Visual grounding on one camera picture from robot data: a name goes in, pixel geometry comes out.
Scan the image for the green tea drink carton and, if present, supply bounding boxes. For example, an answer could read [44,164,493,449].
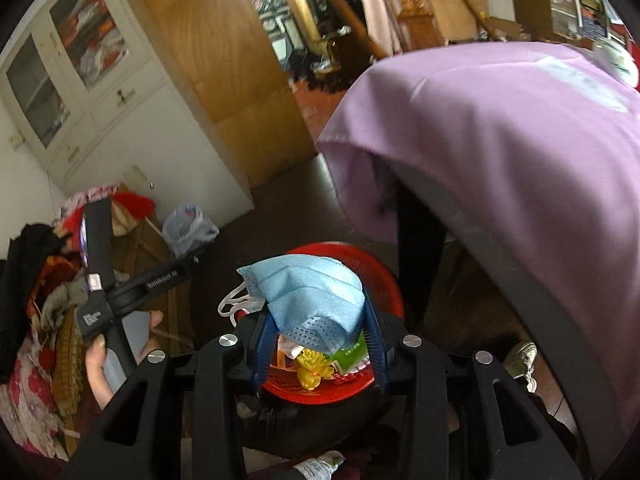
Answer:
[328,333,370,376]

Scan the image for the person's left hand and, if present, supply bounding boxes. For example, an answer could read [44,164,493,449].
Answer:
[85,310,164,410]

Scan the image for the pink floral curtain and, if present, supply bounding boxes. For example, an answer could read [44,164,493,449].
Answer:
[361,0,402,54]

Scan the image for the white plastic bag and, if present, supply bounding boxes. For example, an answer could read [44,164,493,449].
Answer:
[162,205,219,257]

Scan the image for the red plastic trash basket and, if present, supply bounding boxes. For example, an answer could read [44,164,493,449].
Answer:
[262,242,405,405]

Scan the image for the white glass-door cabinet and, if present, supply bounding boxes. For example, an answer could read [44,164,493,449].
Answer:
[1,0,253,226]

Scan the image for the blue face mask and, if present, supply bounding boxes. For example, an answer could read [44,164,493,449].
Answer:
[217,254,366,356]

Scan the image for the wooden door panel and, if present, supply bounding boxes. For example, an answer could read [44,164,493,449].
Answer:
[142,0,316,188]

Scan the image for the tall wooden display cabinet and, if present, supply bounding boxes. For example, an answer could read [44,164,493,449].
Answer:
[513,0,608,41]

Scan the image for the purple tablecloth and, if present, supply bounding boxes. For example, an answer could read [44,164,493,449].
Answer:
[318,42,639,476]

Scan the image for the white round ceramic jar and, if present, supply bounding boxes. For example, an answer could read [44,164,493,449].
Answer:
[592,38,639,88]

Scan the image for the yellow wrapper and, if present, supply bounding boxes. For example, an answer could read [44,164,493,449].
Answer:
[296,348,335,391]

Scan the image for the pile of colourful clothes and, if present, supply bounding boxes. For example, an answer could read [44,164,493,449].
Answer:
[1,184,155,460]

